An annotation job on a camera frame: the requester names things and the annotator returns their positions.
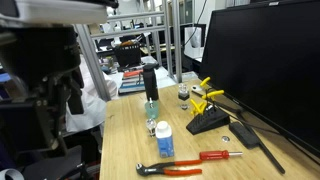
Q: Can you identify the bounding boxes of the white cloth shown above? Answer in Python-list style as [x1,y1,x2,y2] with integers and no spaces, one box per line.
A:
[65,55,106,132]

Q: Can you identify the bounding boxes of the stack of books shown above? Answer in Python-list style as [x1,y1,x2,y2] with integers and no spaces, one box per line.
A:
[118,70,145,95]

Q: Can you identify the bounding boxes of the black hex key stand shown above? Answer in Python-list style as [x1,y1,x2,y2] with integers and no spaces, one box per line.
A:
[186,109,230,135]

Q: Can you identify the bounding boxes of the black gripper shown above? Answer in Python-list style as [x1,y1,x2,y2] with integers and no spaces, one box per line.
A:
[0,26,84,156]

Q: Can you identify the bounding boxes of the red handled pliers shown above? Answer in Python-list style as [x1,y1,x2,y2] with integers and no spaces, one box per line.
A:
[136,160,202,176]

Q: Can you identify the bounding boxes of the teal plastic cup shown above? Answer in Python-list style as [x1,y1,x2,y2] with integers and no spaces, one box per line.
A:
[144,101,159,119]

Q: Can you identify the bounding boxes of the small clear glass bottle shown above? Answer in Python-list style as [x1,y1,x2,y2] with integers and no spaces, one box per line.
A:
[146,119,157,137]

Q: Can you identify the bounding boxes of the white blue plastic bottle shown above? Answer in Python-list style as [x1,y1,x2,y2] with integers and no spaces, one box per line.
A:
[155,121,174,158]

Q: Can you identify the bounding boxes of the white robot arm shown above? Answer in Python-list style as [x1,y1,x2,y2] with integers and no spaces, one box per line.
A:
[0,0,119,154]

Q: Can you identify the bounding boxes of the yellow T-handle hex key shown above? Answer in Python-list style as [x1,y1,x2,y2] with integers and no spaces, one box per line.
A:
[190,99,200,115]
[201,90,224,100]
[197,102,207,114]
[200,77,211,88]

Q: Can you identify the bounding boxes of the black power adapter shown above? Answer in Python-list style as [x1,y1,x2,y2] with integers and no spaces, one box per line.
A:
[229,122,259,149]

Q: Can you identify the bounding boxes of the aluminum frame post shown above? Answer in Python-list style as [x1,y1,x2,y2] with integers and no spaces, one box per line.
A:
[74,24,111,101]

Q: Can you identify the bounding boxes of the clear glass on black base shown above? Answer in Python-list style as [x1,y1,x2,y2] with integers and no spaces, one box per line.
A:
[178,84,190,110]

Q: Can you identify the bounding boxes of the silver metal washer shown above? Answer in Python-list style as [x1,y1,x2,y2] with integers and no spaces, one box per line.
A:
[221,136,230,142]

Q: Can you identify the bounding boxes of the black insulated water bottle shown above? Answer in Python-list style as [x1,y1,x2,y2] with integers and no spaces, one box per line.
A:
[142,64,159,101]

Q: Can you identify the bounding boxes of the large black monitor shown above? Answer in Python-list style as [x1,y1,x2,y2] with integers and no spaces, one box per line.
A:
[199,0,320,157]

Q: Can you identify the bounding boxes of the red handled screwdriver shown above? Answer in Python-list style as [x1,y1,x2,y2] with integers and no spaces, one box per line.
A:
[199,150,242,160]

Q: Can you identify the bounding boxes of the black monitor stand bar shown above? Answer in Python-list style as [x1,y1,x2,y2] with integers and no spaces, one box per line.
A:
[213,99,286,175]

